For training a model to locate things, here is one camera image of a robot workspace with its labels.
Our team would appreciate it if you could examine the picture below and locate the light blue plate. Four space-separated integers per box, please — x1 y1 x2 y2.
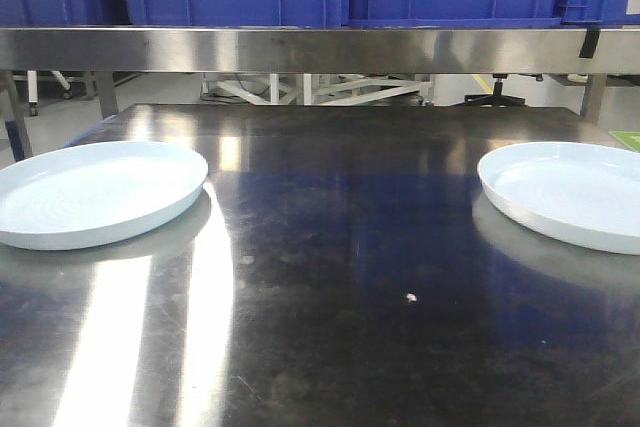
1 141 208 251
477 141 639 255

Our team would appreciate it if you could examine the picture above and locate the black stool base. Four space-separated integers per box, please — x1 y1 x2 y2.
463 74 526 107

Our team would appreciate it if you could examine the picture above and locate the black tape strip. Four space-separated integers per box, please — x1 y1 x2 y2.
579 27 601 59

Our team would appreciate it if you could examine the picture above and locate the green mat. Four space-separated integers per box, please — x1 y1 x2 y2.
609 131 640 152

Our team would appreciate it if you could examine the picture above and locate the white metal frame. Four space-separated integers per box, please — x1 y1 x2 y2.
200 72 434 106

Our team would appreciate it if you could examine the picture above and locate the stainless steel shelf rail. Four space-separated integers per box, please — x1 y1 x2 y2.
1 27 639 75

